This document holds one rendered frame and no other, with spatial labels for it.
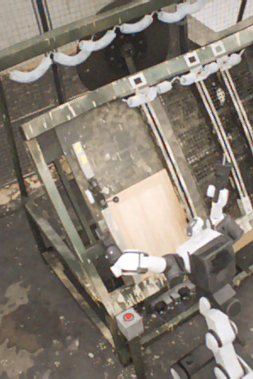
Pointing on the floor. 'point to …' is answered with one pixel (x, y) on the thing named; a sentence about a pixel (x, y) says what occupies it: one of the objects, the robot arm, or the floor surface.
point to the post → (137, 358)
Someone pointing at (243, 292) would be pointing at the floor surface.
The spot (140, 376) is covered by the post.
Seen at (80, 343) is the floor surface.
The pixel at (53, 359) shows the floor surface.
